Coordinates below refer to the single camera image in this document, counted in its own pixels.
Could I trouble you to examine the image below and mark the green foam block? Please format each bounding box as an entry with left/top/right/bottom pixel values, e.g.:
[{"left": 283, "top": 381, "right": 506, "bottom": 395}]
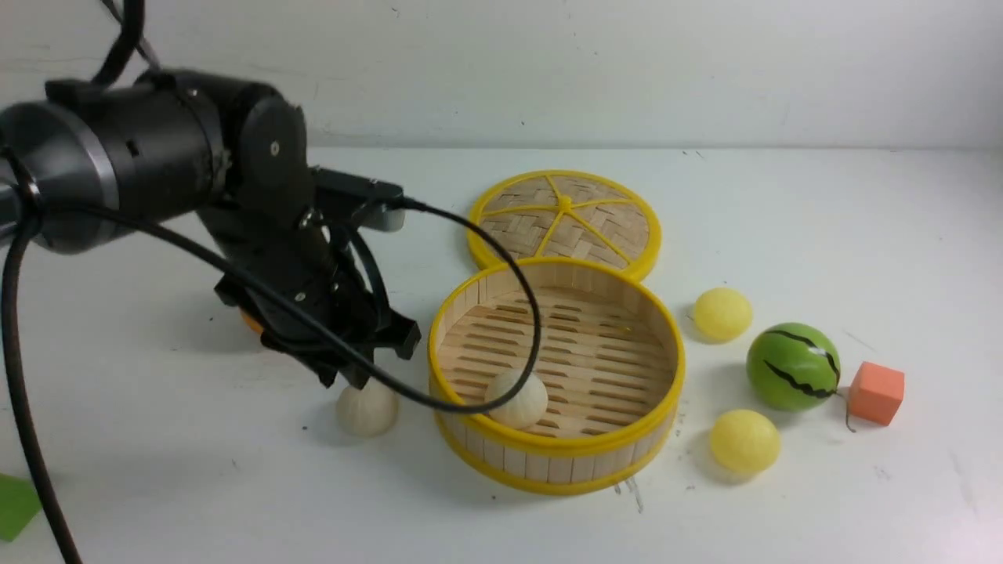
[{"left": 0, "top": 472, "right": 41, "bottom": 543}]

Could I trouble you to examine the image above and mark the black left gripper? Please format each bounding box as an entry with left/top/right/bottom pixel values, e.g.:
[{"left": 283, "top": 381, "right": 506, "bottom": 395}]
[{"left": 200, "top": 202, "right": 422, "bottom": 390}]

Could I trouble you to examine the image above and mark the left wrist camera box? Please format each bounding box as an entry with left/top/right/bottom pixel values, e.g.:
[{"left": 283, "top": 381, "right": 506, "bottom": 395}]
[{"left": 311, "top": 167, "right": 406, "bottom": 233}]

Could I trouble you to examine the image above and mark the yellow bun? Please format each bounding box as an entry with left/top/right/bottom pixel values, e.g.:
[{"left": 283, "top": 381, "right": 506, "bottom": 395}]
[
  {"left": 709, "top": 410, "right": 782, "bottom": 477},
  {"left": 692, "top": 287, "right": 755, "bottom": 343}
]

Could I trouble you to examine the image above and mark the orange foam cube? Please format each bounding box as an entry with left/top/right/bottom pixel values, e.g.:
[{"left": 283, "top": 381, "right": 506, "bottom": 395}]
[{"left": 848, "top": 361, "right": 906, "bottom": 426}]

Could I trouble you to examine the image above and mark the green toy watermelon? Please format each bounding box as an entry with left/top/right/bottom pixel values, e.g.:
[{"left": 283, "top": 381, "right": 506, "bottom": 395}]
[{"left": 745, "top": 322, "right": 842, "bottom": 413}]

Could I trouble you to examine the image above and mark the orange toy tangerine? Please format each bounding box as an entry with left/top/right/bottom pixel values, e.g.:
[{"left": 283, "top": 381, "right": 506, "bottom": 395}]
[{"left": 239, "top": 309, "right": 264, "bottom": 336}]

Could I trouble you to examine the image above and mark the white bun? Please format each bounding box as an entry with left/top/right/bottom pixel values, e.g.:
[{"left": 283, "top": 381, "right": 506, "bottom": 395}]
[
  {"left": 335, "top": 378, "right": 399, "bottom": 438},
  {"left": 484, "top": 369, "right": 549, "bottom": 429}
]

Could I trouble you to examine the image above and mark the yellow woven steamer lid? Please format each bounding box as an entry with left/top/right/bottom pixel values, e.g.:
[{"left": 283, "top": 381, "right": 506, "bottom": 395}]
[{"left": 469, "top": 170, "right": 662, "bottom": 280}]

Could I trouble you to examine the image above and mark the yellow bamboo steamer tray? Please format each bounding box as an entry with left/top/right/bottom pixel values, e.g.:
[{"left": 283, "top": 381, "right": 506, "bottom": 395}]
[{"left": 429, "top": 257, "right": 686, "bottom": 496}]

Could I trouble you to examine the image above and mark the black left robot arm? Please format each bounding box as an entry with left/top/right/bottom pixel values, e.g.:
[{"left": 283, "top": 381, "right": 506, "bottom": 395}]
[{"left": 2, "top": 69, "right": 422, "bottom": 360}]

